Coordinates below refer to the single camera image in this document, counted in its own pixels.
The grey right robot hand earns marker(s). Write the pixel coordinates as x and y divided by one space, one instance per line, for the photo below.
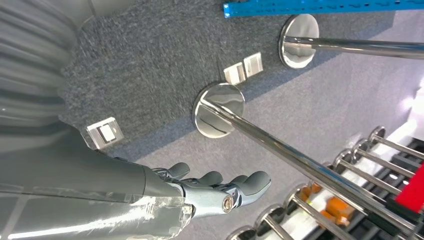
82 185

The blue metal shelf rack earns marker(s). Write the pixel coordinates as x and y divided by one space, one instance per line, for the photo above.
314 7

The black stanchion storage rack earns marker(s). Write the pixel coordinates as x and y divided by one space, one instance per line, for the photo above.
402 161

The red barrier belt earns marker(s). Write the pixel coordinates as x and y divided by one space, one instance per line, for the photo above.
414 192

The chrome stanchion post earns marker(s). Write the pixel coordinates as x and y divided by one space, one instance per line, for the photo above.
298 49
215 112
275 228
364 177
397 147
318 217
381 162

